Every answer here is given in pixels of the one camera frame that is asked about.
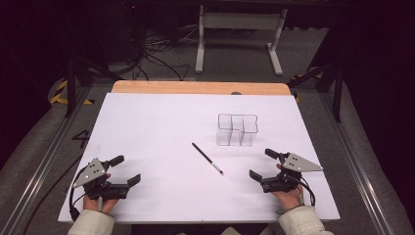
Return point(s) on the person's right hand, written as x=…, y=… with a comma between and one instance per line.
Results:
x=290, y=199

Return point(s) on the white table cover sheet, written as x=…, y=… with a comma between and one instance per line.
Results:
x=163, y=130

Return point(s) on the black pen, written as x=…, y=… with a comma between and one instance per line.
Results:
x=207, y=158

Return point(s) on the person's left hand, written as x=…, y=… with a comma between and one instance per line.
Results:
x=98, y=205

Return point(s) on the aluminium floor rail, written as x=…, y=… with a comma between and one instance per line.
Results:
x=42, y=166
x=355, y=163

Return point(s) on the clear acrylic organizer box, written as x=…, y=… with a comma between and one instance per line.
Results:
x=237, y=130

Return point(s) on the white metal stand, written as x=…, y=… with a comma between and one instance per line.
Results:
x=241, y=21

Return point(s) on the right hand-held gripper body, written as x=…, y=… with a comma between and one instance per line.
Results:
x=295, y=164

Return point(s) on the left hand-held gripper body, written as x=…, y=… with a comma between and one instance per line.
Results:
x=93, y=173

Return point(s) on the black tripod stand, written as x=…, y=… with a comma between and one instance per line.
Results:
x=70, y=84
x=337, y=94

